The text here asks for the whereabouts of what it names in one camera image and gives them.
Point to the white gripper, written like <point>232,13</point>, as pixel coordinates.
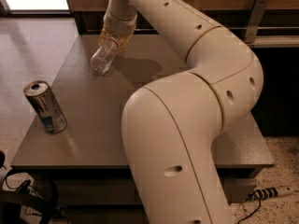
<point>121,26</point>

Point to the clear plastic water bottle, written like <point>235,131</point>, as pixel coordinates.
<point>104,56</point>

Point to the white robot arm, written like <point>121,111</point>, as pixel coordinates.
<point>168,126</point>

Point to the silver blue drink can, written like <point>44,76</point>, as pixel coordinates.
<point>44,103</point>

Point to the grey drawer cabinet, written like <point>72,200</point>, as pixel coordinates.
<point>87,159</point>

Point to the white power strip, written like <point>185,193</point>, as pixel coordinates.
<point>268,193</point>

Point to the right metal bracket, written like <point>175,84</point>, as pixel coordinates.
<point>255,17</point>

